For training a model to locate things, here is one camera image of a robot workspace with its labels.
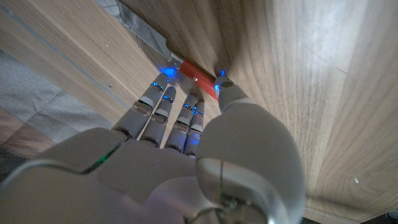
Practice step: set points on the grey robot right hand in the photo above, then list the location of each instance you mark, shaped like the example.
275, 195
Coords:
242, 140

